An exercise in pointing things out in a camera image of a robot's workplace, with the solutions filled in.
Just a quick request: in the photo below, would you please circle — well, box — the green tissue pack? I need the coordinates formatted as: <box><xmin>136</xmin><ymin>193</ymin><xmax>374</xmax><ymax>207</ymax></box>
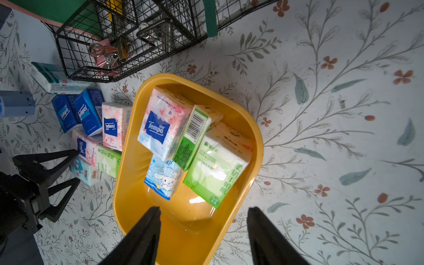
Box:
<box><xmin>173</xmin><ymin>105</ymin><xmax>224</xmax><ymax>171</ymax></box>
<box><xmin>95</xmin><ymin>144</ymin><xmax>122</xmax><ymax>178</ymax></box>
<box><xmin>183</xmin><ymin>121</ymin><xmax>253</xmax><ymax>209</ymax></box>

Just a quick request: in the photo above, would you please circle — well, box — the pink tempo tissue pack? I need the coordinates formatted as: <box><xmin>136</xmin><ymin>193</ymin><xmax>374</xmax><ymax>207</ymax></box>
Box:
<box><xmin>102</xmin><ymin>102</ymin><xmax>131</xmax><ymax>151</ymax></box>
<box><xmin>72</xmin><ymin>128</ymin><xmax>103</xmax><ymax>166</ymax></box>

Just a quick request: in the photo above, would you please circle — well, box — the dark blue Tempo tissue pack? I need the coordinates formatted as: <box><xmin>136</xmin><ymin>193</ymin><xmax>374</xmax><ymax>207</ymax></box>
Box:
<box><xmin>52</xmin><ymin>95</ymin><xmax>82</xmax><ymax>133</ymax></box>

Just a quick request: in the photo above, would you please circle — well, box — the teal cartoon tissue pack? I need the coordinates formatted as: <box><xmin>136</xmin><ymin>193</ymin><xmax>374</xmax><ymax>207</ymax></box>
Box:
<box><xmin>69</xmin><ymin>157</ymin><xmax>101</xmax><ymax>186</ymax></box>

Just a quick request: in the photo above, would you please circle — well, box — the blue white cartoon tissue pack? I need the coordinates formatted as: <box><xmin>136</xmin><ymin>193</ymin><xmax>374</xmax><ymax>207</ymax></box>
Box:
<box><xmin>144</xmin><ymin>155</ymin><xmax>183</xmax><ymax>201</ymax></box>

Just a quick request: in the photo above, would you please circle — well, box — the pink Tempo pack front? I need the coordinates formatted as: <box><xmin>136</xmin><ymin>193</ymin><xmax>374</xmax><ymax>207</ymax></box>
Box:
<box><xmin>138</xmin><ymin>87</ymin><xmax>194</xmax><ymax>162</ymax></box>

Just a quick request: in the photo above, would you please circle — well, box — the pink Tempo tissue pack left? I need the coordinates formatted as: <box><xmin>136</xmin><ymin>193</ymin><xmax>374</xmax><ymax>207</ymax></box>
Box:
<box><xmin>72</xmin><ymin>128</ymin><xmax>103</xmax><ymax>166</ymax></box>

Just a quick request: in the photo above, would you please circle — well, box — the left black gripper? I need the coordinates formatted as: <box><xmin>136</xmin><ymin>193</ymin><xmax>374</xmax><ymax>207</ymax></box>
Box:
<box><xmin>1</xmin><ymin>149</ymin><xmax>81</xmax><ymax>244</ymax></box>

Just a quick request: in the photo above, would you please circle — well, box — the light blue pencil case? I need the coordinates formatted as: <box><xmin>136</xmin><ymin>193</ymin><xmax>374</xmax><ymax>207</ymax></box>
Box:
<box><xmin>1</xmin><ymin>91</ymin><xmax>35</xmax><ymax>118</ymax></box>

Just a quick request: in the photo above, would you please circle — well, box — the teal tissue pack by case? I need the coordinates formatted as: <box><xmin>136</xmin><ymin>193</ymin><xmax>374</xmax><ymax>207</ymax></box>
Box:
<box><xmin>30</xmin><ymin>62</ymin><xmax>97</xmax><ymax>95</ymax></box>

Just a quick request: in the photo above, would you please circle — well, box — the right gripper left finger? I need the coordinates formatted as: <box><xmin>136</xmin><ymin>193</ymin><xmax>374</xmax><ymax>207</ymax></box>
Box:
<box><xmin>100</xmin><ymin>206</ymin><xmax>161</xmax><ymax>265</ymax></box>

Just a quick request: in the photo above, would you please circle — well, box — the black wire desk organizer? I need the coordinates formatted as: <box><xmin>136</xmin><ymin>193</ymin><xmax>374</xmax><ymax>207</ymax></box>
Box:
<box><xmin>53</xmin><ymin>1</ymin><xmax>269</xmax><ymax>83</ymax></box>

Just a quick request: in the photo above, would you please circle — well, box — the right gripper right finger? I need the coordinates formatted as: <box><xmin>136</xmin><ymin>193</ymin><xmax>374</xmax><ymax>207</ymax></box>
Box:
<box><xmin>247</xmin><ymin>207</ymin><xmax>308</xmax><ymax>265</ymax></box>

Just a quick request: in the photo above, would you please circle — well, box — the pink Tempo tissue pack right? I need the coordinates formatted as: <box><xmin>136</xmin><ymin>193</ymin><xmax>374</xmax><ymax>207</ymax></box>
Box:
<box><xmin>102</xmin><ymin>102</ymin><xmax>131</xmax><ymax>151</ymax></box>

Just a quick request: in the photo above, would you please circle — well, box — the yellow plastic storage box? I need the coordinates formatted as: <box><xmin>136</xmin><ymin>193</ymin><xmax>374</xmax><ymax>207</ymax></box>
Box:
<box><xmin>112</xmin><ymin>73</ymin><xmax>265</xmax><ymax>265</ymax></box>

